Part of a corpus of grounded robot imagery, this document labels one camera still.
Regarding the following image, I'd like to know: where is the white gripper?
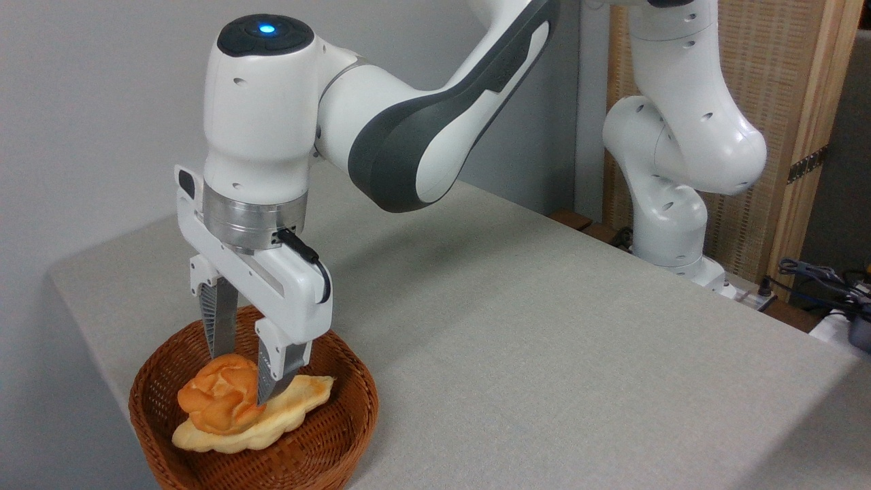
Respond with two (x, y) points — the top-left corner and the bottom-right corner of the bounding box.
(174, 164), (333, 406)

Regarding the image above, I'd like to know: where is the round orange bread bun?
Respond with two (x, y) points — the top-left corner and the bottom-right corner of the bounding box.
(177, 353), (267, 436)

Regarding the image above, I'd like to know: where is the long pale braided bread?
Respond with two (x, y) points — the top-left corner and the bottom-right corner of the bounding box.
(171, 374), (338, 455)

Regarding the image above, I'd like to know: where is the brown wicker basket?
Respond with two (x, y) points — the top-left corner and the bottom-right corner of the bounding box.
(129, 304), (379, 490)

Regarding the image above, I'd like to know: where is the brown wooden plank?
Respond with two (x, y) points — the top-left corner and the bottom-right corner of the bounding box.
(548, 209), (635, 252)

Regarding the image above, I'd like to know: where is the grey round object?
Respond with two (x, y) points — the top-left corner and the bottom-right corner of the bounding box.
(849, 313), (871, 353)

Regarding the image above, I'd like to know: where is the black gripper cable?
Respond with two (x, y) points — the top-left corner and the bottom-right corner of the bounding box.
(276, 229), (332, 304)

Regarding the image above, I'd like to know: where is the dark blue cable bundle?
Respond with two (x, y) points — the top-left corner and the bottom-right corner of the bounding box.
(759, 257), (871, 321)

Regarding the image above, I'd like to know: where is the black metal hinge strap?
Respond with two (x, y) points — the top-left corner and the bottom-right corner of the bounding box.
(787, 145), (829, 184)

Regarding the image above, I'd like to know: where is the bamboo screen with wooden frame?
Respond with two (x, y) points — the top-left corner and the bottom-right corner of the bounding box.
(602, 0), (865, 300)

